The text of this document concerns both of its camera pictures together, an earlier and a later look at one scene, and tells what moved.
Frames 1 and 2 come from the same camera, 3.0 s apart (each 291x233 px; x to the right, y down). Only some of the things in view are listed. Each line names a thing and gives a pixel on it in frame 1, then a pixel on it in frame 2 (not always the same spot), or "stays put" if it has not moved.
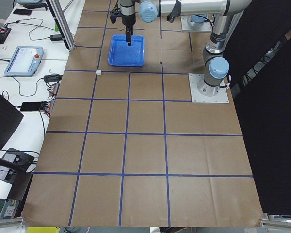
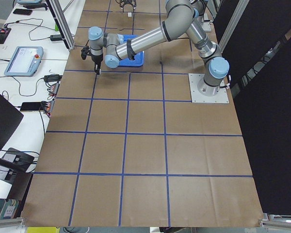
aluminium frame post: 62,23 stays put
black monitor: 5,117 stays put
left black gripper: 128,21 → 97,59
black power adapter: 57,37 stays put
